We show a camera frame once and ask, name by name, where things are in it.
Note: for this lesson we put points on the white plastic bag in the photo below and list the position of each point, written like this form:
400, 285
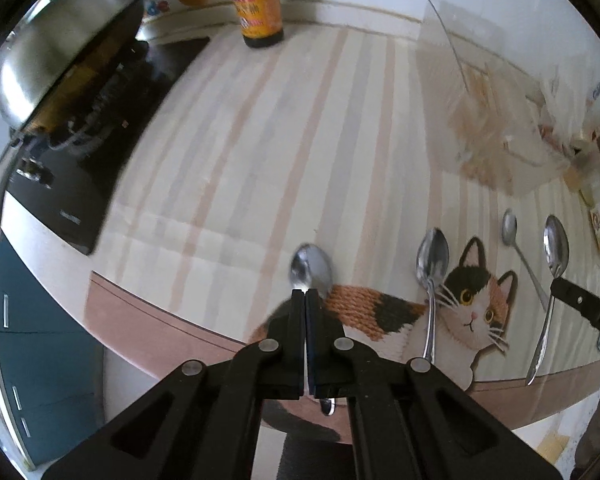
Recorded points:
565, 110

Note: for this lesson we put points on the clear plastic container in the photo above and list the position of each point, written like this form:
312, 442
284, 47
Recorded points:
440, 60

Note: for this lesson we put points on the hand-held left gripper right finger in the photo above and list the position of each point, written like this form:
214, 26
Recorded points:
317, 330

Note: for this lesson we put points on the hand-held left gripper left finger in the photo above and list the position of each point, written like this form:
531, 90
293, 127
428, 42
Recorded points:
295, 320

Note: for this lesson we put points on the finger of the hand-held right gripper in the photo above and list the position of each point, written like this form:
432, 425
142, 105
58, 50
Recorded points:
585, 305

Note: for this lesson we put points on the stainless steel spoon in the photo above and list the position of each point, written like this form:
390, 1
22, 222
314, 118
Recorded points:
555, 245
310, 270
432, 260
509, 227

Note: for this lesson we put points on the black wok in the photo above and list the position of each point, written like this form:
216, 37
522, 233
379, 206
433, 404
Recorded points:
100, 85

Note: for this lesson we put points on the black stove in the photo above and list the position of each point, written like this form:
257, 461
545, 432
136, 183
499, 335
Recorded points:
80, 200

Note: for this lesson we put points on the dark soy sauce bottle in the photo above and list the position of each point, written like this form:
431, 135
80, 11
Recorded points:
257, 15

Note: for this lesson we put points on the steel wok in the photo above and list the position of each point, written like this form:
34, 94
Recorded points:
65, 45

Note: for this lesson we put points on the striped cat-print tablecloth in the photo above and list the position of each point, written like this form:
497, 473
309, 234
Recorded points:
230, 160

